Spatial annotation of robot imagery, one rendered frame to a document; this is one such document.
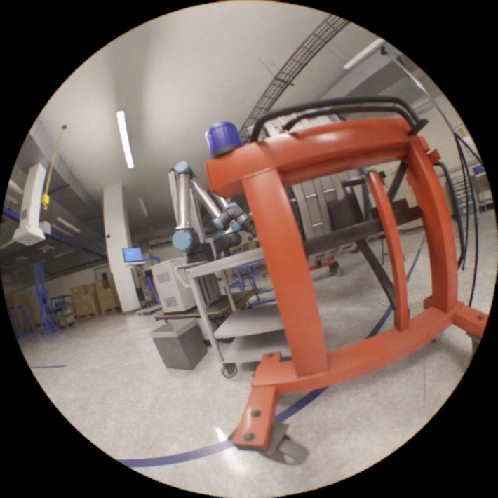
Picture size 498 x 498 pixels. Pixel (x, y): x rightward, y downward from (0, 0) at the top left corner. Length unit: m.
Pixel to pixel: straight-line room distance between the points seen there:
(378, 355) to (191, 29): 3.97
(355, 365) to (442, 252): 0.47
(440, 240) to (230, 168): 0.72
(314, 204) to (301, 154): 0.57
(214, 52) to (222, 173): 3.44
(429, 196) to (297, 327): 0.60
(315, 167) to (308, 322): 0.43
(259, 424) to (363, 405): 0.43
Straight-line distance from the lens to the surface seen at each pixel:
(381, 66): 4.79
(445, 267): 0.72
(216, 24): 3.65
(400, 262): 0.61
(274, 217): 0.44
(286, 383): 0.59
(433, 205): 0.69
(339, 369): 0.59
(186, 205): 1.33
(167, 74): 3.90
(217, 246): 1.80
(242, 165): 0.49
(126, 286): 5.56
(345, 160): 0.57
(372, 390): 0.85
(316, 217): 1.05
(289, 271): 0.43
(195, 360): 1.37
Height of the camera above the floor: 0.66
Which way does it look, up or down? 3 degrees up
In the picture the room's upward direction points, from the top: 16 degrees counter-clockwise
